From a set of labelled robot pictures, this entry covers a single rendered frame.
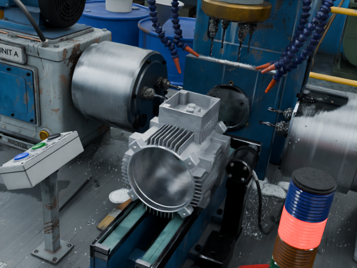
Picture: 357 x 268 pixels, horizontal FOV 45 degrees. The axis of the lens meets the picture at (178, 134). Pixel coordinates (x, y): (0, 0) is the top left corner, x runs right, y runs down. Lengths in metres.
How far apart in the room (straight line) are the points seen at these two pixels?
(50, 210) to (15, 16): 0.68
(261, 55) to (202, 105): 0.39
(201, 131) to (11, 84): 0.66
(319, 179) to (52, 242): 0.64
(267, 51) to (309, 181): 0.81
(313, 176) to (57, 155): 0.52
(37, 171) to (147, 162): 0.27
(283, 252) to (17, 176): 0.51
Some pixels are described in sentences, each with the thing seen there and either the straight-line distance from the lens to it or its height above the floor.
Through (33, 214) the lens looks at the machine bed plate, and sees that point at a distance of 1.19.
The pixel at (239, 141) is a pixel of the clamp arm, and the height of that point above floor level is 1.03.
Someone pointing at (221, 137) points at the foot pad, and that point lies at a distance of 0.99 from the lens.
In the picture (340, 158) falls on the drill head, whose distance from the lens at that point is 1.06.
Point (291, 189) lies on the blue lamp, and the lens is 0.60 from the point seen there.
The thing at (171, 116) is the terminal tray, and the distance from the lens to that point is 0.93.
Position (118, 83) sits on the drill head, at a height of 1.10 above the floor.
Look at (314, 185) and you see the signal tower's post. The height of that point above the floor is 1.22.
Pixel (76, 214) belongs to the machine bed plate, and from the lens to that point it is 1.18.
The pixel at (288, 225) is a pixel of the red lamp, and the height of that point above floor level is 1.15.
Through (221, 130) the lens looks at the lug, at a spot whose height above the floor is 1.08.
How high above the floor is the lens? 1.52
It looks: 27 degrees down
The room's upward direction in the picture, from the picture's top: 6 degrees clockwise
